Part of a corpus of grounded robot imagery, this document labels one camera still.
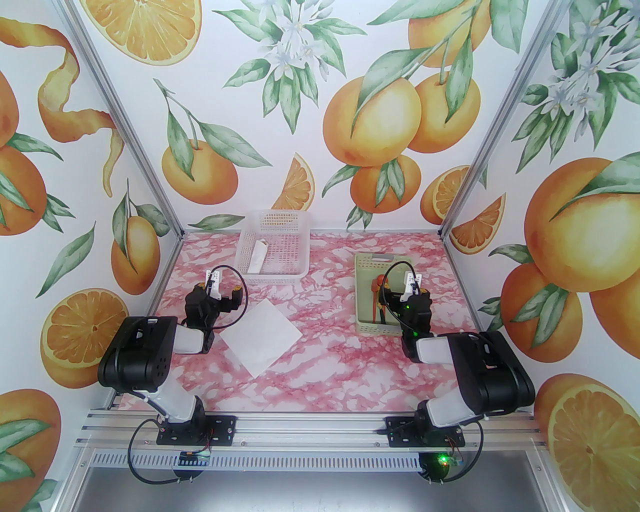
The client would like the white paper napkin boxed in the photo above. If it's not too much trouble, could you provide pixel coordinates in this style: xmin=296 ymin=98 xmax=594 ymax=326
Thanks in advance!
xmin=220 ymin=299 xmax=303 ymax=379

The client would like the rolled white napkin bundle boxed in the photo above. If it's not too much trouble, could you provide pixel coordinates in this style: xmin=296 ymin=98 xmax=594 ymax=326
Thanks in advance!
xmin=248 ymin=239 xmax=271 ymax=275

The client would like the green plastic basket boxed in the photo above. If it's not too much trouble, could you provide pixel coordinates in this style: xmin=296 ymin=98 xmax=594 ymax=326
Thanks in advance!
xmin=354 ymin=252 xmax=417 ymax=337

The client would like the white plastic mesh basket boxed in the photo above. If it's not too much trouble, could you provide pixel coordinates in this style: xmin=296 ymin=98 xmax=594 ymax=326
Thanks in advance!
xmin=234 ymin=210 xmax=312 ymax=286

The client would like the black controller with green light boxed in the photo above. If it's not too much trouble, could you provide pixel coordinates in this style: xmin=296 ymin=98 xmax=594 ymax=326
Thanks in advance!
xmin=419 ymin=451 xmax=463 ymax=485

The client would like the grey metal panel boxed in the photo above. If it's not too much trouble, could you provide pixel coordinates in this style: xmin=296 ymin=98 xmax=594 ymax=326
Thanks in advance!
xmin=65 ymin=467 xmax=556 ymax=512

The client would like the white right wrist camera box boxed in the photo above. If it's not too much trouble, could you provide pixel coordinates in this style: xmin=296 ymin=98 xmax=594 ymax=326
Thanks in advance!
xmin=402 ymin=272 xmax=425 ymax=301

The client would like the aluminium side rail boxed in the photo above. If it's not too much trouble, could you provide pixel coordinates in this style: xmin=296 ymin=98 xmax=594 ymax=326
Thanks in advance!
xmin=442 ymin=235 xmax=483 ymax=326
xmin=147 ymin=235 xmax=185 ymax=321

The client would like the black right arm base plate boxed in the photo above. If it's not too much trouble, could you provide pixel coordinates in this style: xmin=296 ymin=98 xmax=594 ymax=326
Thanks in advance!
xmin=387 ymin=416 xmax=466 ymax=448

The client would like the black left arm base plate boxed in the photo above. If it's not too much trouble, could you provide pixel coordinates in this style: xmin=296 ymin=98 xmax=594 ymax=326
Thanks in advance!
xmin=156 ymin=415 xmax=237 ymax=446

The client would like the aluminium corner post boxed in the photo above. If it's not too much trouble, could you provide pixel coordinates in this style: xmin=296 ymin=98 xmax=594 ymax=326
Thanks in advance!
xmin=64 ymin=0 xmax=185 ymax=243
xmin=439 ymin=0 xmax=572 ymax=243

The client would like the black right base cable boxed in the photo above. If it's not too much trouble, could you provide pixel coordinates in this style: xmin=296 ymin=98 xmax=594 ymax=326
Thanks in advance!
xmin=425 ymin=420 xmax=485 ymax=486

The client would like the black base cable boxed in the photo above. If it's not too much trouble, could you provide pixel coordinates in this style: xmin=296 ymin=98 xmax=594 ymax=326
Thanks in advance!
xmin=127 ymin=417 xmax=196 ymax=486
xmin=425 ymin=420 xmax=485 ymax=486

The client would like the aluminium front rail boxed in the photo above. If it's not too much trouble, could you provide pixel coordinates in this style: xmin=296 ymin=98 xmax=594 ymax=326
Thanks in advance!
xmin=75 ymin=407 xmax=546 ymax=451

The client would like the black left base cable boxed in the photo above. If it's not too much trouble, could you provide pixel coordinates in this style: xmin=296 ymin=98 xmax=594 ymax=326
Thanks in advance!
xmin=127 ymin=417 xmax=196 ymax=486

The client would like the slotted white cable duct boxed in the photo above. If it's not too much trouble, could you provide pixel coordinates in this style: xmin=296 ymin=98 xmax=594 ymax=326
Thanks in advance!
xmin=90 ymin=450 xmax=426 ymax=472

